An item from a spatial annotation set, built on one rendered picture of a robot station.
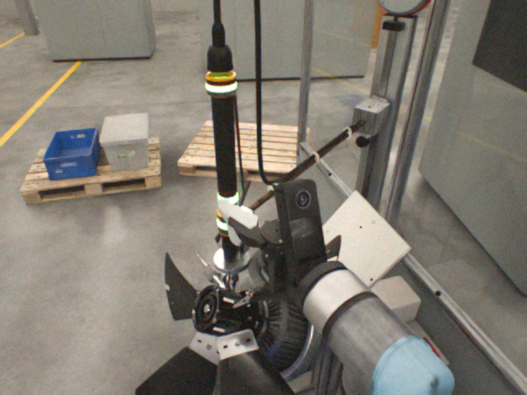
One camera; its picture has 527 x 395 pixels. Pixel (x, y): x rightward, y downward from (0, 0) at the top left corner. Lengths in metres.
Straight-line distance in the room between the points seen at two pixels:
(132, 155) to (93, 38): 4.57
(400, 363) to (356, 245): 0.72
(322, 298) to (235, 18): 5.81
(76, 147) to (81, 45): 3.99
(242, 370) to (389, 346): 0.58
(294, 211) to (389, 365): 0.18
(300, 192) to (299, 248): 0.07
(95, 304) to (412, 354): 2.52
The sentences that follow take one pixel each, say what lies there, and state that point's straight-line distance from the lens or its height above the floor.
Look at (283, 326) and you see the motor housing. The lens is 1.03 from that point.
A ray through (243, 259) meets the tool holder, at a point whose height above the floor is 1.46.
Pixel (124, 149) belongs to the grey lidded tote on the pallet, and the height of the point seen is 0.37.
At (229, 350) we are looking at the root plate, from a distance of 0.97.
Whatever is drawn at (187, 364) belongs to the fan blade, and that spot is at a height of 1.07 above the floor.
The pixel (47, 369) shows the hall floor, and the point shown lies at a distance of 2.61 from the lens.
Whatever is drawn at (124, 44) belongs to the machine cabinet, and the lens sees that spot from 7.95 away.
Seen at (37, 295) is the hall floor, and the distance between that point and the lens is 3.03.
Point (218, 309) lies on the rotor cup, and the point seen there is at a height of 1.25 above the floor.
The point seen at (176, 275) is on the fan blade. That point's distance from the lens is 1.21.
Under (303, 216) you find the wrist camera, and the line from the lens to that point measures 0.45.
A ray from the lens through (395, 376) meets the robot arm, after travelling 0.39.
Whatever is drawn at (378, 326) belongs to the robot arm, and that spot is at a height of 1.68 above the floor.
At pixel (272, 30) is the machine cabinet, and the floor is 0.77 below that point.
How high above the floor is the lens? 1.99
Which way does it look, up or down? 35 degrees down
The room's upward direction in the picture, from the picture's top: straight up
